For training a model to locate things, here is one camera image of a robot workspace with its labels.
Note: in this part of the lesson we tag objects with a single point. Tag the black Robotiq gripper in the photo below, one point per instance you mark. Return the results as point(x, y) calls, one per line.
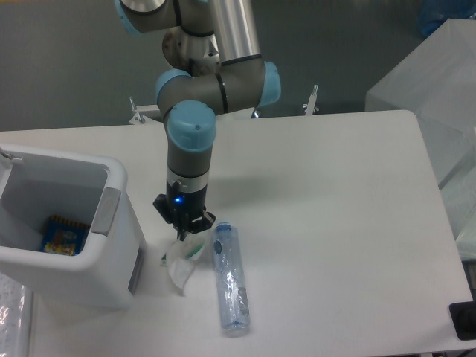
point(185, 210)

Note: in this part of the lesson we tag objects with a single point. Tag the white green wrapper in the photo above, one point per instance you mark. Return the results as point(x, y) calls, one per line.
point(181, 258)

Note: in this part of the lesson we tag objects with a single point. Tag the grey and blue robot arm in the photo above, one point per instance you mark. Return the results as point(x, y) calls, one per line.
point(189, 104)

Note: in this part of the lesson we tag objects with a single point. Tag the white trash can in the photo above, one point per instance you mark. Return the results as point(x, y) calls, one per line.
point(37, 183)

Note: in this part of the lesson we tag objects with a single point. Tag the clear blue plastic bottle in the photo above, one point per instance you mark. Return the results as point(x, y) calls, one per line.
point(231, 289)

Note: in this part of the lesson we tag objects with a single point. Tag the blue yellow snack packet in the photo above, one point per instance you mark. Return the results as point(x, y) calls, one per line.
point(64, 236)

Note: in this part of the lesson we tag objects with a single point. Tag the metal table clamp bolt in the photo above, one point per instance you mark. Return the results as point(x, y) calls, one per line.
point(311, 106)

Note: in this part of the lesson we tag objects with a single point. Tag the frosted plastic storage box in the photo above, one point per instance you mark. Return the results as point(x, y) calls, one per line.
point(436, 82)

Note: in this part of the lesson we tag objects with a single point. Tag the black device at table edge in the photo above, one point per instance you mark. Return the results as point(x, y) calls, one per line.
point(463, 317)

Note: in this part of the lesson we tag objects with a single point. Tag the blue water jug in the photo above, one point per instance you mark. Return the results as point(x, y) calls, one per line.
point(433, 14)

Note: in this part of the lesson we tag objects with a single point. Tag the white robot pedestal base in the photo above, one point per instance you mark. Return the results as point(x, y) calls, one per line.
point(196, 55)

